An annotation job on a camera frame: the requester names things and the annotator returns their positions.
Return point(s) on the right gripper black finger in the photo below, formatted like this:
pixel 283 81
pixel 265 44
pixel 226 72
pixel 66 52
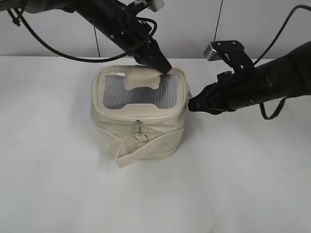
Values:
pixel 209 101

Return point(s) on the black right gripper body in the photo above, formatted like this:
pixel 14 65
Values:
pixel 286 77

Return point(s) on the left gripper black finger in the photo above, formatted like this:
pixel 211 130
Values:
pixel 151 56

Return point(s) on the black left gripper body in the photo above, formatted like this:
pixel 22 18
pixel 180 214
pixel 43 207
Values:
pixel 118 22

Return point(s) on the cream fabric zipper bag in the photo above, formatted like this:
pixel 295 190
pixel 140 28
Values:
pixel 137 112

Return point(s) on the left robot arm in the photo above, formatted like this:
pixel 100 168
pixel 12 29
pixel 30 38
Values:
pixel 16 9

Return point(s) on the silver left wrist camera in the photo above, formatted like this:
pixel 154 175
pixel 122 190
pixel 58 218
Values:
pixel 153 5

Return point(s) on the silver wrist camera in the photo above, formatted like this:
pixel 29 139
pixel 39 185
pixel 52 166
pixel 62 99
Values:
pixel 231 52
pixel 153 5

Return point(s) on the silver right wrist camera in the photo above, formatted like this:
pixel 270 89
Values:
pixel 231 52

